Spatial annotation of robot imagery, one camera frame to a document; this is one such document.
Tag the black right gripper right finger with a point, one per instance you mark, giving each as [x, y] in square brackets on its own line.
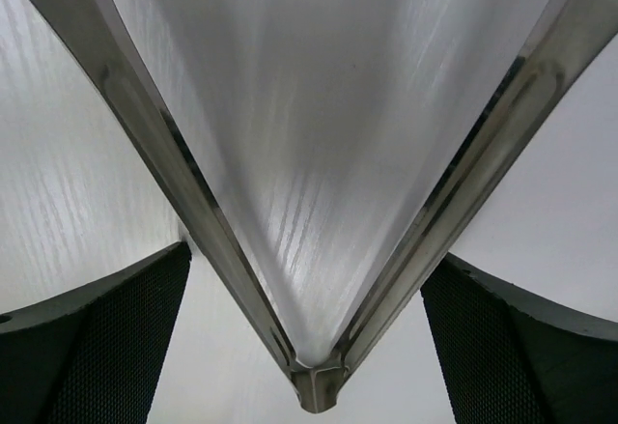
[510, 356]

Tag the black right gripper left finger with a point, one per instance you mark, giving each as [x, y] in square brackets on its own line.
[94, 354]

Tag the stainless steel tongs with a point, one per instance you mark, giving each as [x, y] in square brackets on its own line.
[569, 36]

